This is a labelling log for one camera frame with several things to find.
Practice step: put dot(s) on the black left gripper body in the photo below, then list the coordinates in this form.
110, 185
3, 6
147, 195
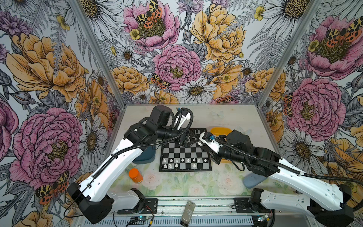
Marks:
181, 131

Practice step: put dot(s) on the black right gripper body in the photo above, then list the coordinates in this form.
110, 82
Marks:
215, 156

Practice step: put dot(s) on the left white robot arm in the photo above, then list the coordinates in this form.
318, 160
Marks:
93, 196

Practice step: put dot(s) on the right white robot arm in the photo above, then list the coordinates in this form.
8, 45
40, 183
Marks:
315, 197

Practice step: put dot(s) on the yellow plastic tray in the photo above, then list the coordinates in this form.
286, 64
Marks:
217, 131

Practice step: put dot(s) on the black and white chessboard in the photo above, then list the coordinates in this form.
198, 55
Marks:
191, 158

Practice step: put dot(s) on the teal plastic bin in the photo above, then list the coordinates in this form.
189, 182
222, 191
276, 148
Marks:
146, 157

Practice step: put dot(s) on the grey blue sponge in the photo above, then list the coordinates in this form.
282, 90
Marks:
252, 180

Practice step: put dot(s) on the orange pill bottle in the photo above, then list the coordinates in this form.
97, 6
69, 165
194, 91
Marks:
135, 176

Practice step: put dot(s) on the silver usb hub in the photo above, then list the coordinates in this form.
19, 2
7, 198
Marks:
187, 214

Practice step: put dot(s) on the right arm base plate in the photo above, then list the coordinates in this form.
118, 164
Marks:
243, 205

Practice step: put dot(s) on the aluminium front rail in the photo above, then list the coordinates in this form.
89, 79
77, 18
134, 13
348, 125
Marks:
204, 205

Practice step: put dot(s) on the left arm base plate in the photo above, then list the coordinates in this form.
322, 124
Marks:
147, 206

